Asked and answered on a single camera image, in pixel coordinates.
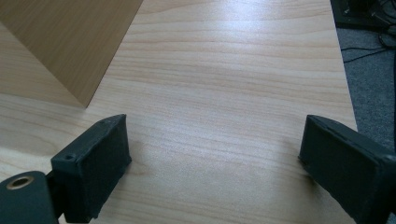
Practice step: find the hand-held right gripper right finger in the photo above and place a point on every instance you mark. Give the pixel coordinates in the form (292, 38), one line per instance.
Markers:
(345, 168)

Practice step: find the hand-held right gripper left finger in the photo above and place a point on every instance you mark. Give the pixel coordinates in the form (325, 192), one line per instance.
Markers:
(93, 168)

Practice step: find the black stand base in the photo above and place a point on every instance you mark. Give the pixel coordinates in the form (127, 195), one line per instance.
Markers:
(355, 14)

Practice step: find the wooden box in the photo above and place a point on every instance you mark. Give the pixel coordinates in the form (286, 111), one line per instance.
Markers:
(74, 40)

